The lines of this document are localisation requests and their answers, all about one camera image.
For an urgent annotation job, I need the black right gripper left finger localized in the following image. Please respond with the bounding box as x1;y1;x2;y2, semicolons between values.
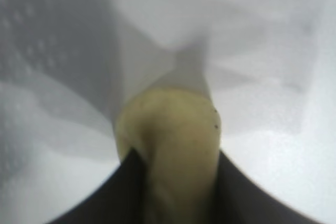
46;147;158;224

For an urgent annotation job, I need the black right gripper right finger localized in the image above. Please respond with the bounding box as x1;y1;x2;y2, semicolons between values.
209;150;297;224

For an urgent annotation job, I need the pale yellow round pastry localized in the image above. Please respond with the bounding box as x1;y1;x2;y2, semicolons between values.
115;87;223;224

